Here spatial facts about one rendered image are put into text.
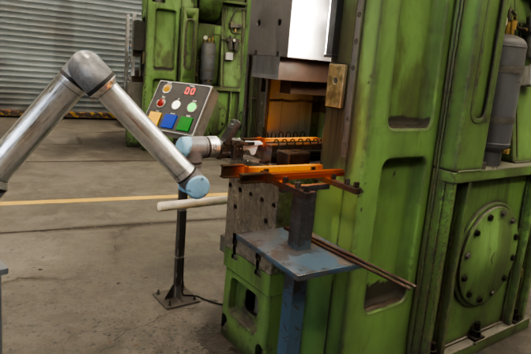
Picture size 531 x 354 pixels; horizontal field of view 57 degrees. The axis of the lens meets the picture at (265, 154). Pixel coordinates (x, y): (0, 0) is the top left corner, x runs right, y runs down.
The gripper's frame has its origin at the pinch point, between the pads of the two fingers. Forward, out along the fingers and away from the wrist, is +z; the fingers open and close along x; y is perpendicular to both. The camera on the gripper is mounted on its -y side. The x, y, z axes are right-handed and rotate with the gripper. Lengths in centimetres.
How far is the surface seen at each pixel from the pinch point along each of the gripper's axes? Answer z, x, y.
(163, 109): -17, -60, -6
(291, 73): 9.6, 7.7, -30.3
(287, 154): 2.9, 18.5, 2.5
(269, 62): 2.9, 0.3, -34.1
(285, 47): 2.9, 11.0, -40.4
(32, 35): 62, -799, -47
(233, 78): 256, -432, -8
